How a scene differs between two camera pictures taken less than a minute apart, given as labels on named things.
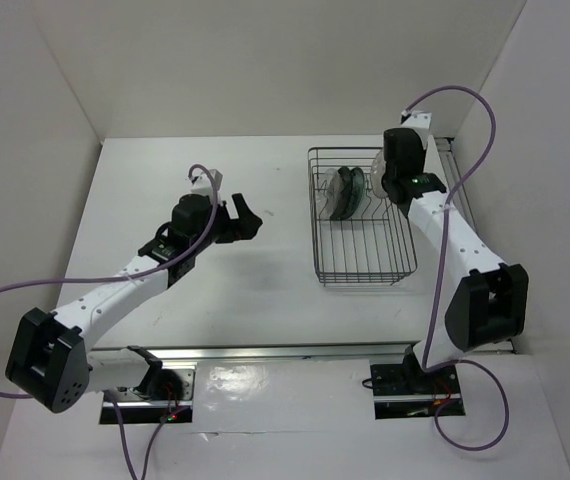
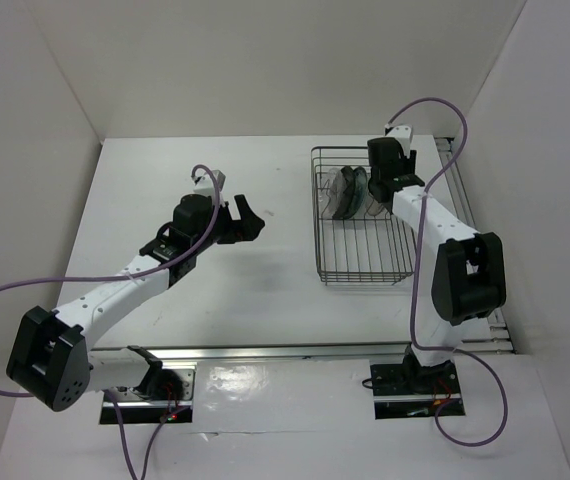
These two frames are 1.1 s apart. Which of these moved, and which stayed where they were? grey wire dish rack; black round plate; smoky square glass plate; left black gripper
Moved: smoky square glass plate
Stayed: black round plate; left black gripper; grey wire dish rack
